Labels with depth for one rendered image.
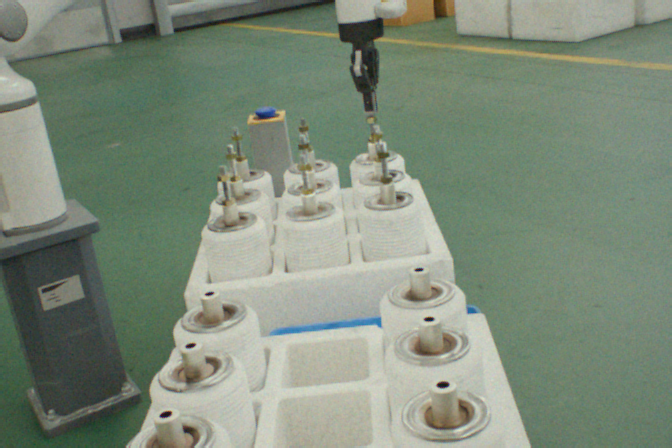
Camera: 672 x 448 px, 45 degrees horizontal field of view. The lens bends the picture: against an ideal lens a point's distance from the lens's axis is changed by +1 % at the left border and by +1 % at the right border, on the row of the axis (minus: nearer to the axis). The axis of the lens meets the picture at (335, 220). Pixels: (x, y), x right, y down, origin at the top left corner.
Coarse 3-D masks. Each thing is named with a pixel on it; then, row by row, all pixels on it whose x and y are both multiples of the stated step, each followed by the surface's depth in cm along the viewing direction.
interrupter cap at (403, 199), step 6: (396, 192) 124; (402, 192) 124; (372, 198) 123; (378, 198) 123; (396, 198) 123; (402, 198) 122; (408, 198) 121; (366, 204) 121; (372, 204) 121; (378, 204) 121; (384, 204) 121; (390, 204) 120; (396, 204) 119; (402, 204) 119; (408, 204) 119; (378, 210) 119; (384, 210) 118
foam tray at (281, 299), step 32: (352, 192) 151; (416, 192) 146; (352, 224) 135; (352, 256) 122; (416, 256) 119; (448, 256) 118; (192, 288) 119; (224, 288) 117; (256, 288) 117; (288, 288) 118; (320, 288) 118; (352, 288) 118; (384, 288) 118; (288, 320) 119; (320, 320) 119
